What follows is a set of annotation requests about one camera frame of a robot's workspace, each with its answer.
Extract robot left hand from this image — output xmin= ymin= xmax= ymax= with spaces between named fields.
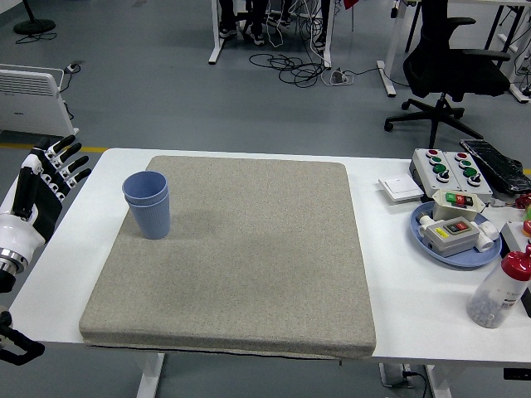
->
xmin=0 ymin=134 xmax=92 ymax=266

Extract blue ribbed plastic cup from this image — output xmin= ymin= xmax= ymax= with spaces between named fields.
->
xmin=124 ymin=193 xmax=173 ymax=240
xmin=121 ymin=171 xmax=169 ymax=206

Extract white panel heater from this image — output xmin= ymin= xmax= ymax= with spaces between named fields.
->
xmin=0 ymin=63 xmax=81 ymax=147

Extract black round stand base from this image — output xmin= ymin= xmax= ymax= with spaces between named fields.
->
xmin=13 ymin=0 xmax=57 ymax=36

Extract white table leg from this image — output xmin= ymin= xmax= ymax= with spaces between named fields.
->
xmin=135 ymin=352 xmax=167 ymax=398
xmin=425 ymin=365 xmax=454 ymax=398

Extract grey-brown fabric mat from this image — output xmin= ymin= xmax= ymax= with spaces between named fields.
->
xmin=78 ymin=155 xmax=378 ymax=361

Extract person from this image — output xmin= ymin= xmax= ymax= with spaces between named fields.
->
xmin=217 ymin=0 xmax=266 ymax=46
xmin=266 ymin=0 xmax=331 ymax=51

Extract grey four-button control box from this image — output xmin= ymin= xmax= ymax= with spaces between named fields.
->
xmin=442 ymin=151 xmax=494 ymax=199
xmin=409 ymin=148 xmax=458 ymax=195

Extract white under-table power strip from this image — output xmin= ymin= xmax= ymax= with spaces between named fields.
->
xmin=379 ymin=363 xmax=428 ymax=390

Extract blue round plate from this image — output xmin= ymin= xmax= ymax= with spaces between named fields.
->
xmin=408 ymin=201 xmax=503 ymax=269

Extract black office chair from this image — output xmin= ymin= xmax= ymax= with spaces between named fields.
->
xmin=383 ymin=0 xmax=511 ymax=149

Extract black wrapped keyboard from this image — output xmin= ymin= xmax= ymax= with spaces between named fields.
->
xmin=459 ymin=138 xmax=531 ymax=196

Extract clear bottle with red cap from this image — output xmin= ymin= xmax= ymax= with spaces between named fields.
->
xmin=465 ymin=244 xmax=531 ymax=330

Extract white box with red button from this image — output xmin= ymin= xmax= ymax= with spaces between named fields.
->
xmin=499 ymin=221 xmax=531 ymax=255

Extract white desk frame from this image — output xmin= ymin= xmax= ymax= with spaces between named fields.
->
xmin=488 ymin=0 xmax=531 ymax=104
xmin=375 ymin=0 xmax=417 ymax=99
xmin=207 ymin=0 xmax=334 ymax=70

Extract black floor cable bundle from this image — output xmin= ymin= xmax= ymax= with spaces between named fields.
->
xmin=247 ymin=51 xmax=332 ymax=88

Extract white wall switch plate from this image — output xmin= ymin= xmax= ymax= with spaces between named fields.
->
xmin=377 ymin=174 xmax=426 ymax=203

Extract white push-button switch box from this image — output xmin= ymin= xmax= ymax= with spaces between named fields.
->
xmin=431 ymin=189 xmax=486 ymax=221

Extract grey push-button switch box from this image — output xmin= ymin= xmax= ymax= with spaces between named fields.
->
xmin=417 ymin=211 xmax=499 ymax=259

